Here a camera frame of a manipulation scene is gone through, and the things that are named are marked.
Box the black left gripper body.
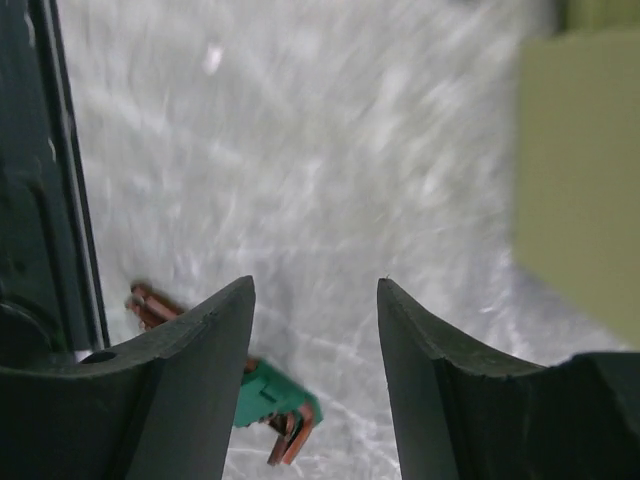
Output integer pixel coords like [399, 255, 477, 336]
[1, 1, 110, 365]

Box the yellow-green metal tool cabinet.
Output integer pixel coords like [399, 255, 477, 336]
[514, 1, 639, 345]

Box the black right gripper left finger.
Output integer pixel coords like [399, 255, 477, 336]
[1, 276, 256, 479]

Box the green stubby screwdriver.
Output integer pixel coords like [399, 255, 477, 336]
[126, 282, 323, 466]

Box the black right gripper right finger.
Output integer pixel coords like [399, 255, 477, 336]
[377, 279, 639, 479]

